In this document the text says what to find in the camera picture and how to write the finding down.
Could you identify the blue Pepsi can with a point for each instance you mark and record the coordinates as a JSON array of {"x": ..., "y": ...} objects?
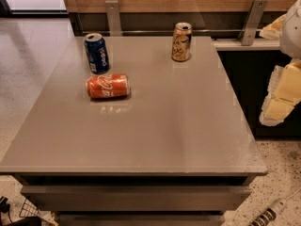
[{"x": 96, "y": 51}]

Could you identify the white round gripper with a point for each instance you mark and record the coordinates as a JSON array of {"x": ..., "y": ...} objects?
[{"x": 292, "y": 35}]

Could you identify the right metal bracket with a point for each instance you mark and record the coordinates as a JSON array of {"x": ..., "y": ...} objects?
[{"x": 248, "y": 33}]

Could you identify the metal bracket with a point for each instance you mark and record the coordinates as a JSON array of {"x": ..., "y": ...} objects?
[
  {"x": 248, "y": 33},
  {"x": 113, "y": 17}
]

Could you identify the grey cabinet with drawers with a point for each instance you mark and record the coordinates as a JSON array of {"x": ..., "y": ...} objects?
[{"x": 177, "y": 151}]

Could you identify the white power strip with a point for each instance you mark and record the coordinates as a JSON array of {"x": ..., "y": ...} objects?
[{"x": 271, "y": 212}]

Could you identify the left metal bracket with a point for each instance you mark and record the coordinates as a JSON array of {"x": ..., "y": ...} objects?
[{"x": 113, "y": 17}]

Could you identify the red Coca-Cola can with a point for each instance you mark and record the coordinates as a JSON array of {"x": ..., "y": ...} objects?
[{"x": 108, "y": 86}]

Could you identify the gold brown drink can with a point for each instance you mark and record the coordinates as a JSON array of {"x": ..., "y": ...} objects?
[{"x": 181, "y": 42}]

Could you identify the black wire basket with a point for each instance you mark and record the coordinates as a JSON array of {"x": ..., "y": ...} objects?
[{"x": 29, "y": 215}]

